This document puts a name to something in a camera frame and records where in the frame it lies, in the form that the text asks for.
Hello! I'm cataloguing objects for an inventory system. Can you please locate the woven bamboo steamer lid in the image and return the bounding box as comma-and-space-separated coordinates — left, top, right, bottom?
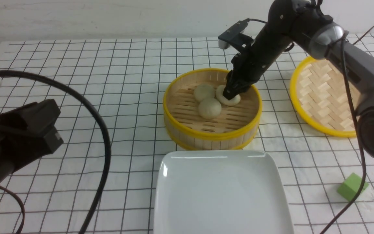
290, 56, 356, 138

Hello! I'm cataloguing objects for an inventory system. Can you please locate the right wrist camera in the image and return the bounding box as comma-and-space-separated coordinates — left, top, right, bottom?
218, 19, 253, 52

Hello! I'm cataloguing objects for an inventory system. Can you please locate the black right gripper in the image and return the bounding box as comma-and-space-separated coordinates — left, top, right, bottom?
222, 25, 291, 100

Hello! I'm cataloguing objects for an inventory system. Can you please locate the steamed bun front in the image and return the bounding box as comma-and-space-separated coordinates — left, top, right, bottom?
198, 98, 222, 119

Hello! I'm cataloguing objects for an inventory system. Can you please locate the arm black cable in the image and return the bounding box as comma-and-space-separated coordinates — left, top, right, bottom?
0, 70, 112, 234
318, 31, 368, 234

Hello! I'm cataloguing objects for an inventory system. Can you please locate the white square ceramic plate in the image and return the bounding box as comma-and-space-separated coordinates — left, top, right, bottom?
153, 150, 294, 234

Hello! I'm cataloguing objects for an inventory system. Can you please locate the bamboo steamer basket yellow rim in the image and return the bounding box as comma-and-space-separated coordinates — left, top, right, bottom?
162, 68, 262, 150

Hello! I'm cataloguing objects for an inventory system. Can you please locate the green foam cube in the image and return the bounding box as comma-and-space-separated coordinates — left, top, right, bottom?
337, 173, 362, 202

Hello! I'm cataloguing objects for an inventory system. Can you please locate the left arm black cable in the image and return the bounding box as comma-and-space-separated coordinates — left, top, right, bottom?
0, 70, 112, 234

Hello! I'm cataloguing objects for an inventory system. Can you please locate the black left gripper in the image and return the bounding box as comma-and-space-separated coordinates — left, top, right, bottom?
0, 99, 63, 169

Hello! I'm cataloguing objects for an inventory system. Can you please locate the white grid tablecloth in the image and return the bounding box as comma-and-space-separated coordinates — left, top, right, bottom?
0, 38, 362, 234

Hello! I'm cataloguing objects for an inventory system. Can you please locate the steamed bun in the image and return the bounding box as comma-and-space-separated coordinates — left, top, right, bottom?
193, 84, 216, 102
198, 98, 222, 119
216, 85, 241, 106

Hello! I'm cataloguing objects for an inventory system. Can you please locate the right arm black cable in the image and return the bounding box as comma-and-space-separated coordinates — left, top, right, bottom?
318, 31, 368, 234

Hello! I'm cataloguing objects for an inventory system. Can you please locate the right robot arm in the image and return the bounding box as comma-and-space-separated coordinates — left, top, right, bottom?
218, 0, 374, 158

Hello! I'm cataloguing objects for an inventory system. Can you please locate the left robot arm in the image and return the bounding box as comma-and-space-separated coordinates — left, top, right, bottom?
0, 99, 63, 182

